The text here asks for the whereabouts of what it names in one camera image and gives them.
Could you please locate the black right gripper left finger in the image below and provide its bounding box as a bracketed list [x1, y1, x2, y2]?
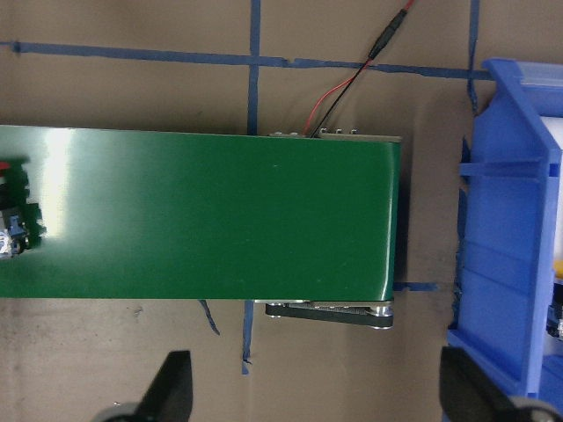
[132, 350, 194, 421]

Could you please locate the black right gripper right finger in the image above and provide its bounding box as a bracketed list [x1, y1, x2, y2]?
[439, 346, 517, 422]

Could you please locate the yellow mushroom push button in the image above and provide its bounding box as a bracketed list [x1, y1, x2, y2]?
[546, 259, 562, 340]

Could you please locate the red mushroom push button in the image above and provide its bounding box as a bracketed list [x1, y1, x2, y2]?
[1, 161, 28, 259]

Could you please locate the blue plastic bin right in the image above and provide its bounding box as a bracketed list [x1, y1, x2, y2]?
[448, 58, 562, 397]

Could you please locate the green conveyor belt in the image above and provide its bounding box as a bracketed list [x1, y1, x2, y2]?
[1, 126, 401, 329]

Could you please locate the red black conveyor power wire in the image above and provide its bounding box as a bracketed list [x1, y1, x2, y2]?
[304, 0, 419, 138]

